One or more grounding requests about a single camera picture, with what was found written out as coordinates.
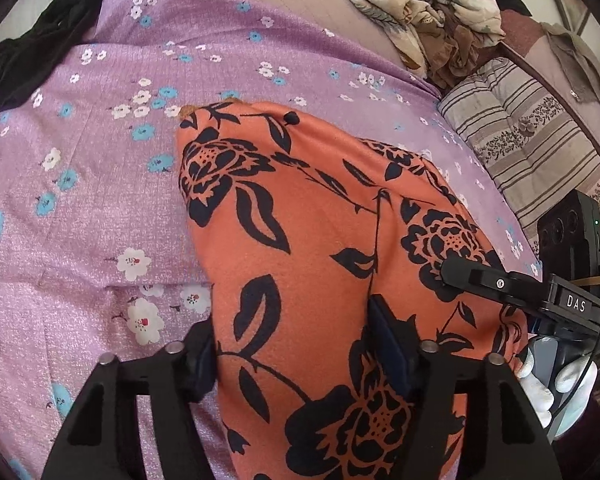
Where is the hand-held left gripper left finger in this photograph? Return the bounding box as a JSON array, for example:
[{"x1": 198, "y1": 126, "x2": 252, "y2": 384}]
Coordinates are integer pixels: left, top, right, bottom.
[{"x1": 42, "y1": 317, "x2": 218, "y2": 480}]

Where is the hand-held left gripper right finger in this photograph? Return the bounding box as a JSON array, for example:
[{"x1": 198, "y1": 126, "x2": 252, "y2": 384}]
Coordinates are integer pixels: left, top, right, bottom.
[{"x1": 367, "y1": 294, "x2": 563, "y2": 480}]

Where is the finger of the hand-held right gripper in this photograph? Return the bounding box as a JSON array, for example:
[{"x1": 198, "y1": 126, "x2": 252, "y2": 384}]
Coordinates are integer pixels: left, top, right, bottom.
[{"x1": 440, "y1": 256, "x2": 552, "y2": 314}]

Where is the orange floral garment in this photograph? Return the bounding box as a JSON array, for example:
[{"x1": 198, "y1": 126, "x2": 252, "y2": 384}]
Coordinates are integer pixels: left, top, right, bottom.
[{"x1": 177, "y1": 101, "x2": 531, "y2": 480}]

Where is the person's right forearm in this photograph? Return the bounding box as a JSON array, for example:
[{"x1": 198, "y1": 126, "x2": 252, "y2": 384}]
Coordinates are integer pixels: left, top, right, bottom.
[{"x1": 575, "y1": 395, "x2": 600, "y2": 443}]

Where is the person's right hand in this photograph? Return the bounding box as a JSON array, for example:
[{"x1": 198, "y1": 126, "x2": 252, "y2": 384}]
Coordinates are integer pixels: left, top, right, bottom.
[{"x1": 516, "y1": 347, "x2": 600, "y2": 443}]

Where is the striped pillow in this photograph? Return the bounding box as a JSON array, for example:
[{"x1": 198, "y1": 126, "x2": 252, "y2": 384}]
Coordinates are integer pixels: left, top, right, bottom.
[{"x1": 437, "y1": 57, "x2": 600, "y2": 241}]

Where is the purple floral blanket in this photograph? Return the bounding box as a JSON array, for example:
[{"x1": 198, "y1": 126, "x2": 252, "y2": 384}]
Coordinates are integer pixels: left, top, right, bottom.
[{"x1": 0, "y1": 0, "x2": 543, "y2": 480}]

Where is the grey-brown cloth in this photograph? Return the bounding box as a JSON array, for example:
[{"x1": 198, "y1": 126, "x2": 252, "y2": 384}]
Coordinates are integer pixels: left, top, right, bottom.
[{"x1": 540, "y1": 21, "x2": 600, "y2": 111}]

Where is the beige floral crumpled cloth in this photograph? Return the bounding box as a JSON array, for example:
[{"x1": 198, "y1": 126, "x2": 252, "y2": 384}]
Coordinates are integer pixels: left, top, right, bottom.
[{"x1": 342, "y1": 0, "x2": 506, "y2": 88}]

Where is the pink quilted bed sheet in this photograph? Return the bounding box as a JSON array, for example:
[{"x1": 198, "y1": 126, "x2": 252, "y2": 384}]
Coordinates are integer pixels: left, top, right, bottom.
[{"x1": 117, "y1": 0, "x2": 431, "y2": 81}]

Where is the black cloth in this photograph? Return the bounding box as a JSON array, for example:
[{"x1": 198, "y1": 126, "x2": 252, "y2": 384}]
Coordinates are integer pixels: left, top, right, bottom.
[{"x1": 0, "y1": 0, "x2": 118, "y2": 113}]

